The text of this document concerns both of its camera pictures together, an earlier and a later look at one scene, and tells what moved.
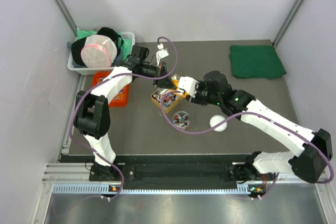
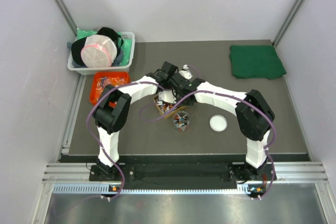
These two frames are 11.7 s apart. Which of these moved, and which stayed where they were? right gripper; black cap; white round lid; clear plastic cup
Moved: right gripper
Stayed: white round lid; black cap; clear plastic cup
